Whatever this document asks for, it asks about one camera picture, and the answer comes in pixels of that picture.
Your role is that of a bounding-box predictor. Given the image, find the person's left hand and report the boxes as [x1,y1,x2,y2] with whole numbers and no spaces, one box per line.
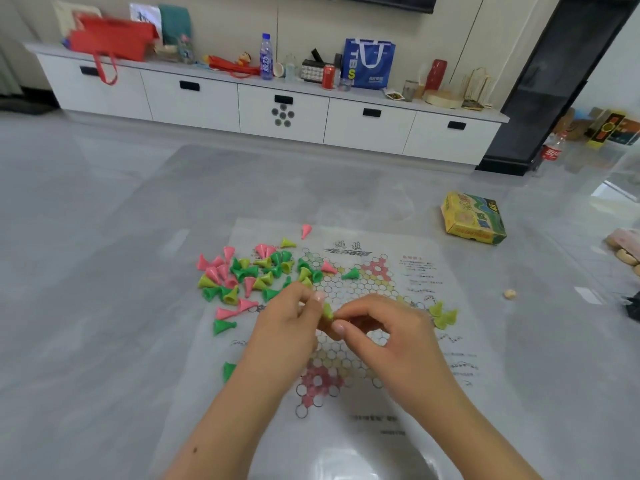
[235,282,327,397]

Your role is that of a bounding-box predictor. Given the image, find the person's right hand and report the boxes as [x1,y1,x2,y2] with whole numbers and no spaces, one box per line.
[319,293,453,421]

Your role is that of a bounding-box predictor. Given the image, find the yellow-green cone game pieces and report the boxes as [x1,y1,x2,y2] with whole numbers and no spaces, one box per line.
[428,301,459,331]

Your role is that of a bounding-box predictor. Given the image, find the pile of mixed cone pieces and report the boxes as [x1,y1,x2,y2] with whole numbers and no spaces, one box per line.
[195,223,362,383]

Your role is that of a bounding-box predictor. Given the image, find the checkers board sheet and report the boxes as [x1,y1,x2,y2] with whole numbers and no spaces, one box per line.
[149,217,541,480]

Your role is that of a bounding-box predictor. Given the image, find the person's left forearm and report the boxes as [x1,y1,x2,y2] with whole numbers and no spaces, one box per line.
[162,367,289,480]

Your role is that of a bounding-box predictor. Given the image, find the clear plastic tray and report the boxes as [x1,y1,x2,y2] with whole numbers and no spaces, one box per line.
[309,444,441,480]

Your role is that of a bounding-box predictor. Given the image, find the yellow green cardboard box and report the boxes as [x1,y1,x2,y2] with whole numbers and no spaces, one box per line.
[441,191,507,245]

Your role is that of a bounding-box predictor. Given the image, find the red-label cola bottle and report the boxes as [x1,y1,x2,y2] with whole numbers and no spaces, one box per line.
[539,132,569,163]

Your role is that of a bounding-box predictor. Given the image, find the pink book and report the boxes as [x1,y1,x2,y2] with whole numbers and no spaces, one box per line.
[605,228,640,261]

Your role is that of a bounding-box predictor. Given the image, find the white TV cabinet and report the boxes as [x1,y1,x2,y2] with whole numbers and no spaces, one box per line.
[23,42,510,167]

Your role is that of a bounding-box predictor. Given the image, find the round wooden box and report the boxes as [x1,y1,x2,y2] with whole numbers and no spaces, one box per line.
[423,89,465,109]

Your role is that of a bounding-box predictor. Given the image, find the black white checkered box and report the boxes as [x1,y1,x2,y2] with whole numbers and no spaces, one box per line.
[301,58,327,83]

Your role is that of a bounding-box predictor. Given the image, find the red folded umbrella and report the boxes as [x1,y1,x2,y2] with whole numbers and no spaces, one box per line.
[202,54,261,78]

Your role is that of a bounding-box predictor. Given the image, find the blue-label water bottle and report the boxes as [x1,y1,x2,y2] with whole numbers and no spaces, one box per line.
[259,33,275,81]

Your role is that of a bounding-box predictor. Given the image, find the blue tote bag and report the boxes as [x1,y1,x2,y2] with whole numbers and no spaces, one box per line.
[342,38,397,89]

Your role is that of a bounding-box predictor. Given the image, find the red vase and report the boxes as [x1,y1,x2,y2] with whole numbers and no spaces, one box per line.
[425,59,449,92]

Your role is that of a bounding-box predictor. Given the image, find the black glass cabinet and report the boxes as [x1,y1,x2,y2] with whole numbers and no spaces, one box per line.
[475,0,640,177]

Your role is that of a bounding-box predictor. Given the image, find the yellow black carton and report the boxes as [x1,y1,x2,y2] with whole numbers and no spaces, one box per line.
[585,109,640,148]

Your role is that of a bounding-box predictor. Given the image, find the teal cloth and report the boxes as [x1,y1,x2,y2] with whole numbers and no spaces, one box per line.
[158,4,193,45]

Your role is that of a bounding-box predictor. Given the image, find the red fabric bag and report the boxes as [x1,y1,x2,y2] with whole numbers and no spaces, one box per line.
[69,14,160,85]

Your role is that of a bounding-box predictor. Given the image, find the black floor mat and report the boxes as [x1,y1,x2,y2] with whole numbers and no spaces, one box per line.
[0,94,59,115]

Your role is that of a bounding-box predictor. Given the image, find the black television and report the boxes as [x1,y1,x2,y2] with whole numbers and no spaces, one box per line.
[319,0,439,15]

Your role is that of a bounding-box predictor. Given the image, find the white printed card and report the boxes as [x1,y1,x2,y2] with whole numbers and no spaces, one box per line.
[129,2,163,38]

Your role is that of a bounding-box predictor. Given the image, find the grey-green curtain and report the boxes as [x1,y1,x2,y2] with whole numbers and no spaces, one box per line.
[0,42,23,98]

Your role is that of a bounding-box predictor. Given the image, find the gold wire rack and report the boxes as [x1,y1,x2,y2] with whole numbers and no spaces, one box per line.
[461,67,493,111]

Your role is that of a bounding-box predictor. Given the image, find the beige picture frame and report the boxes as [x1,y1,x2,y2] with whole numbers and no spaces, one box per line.
[52,0,103,38]

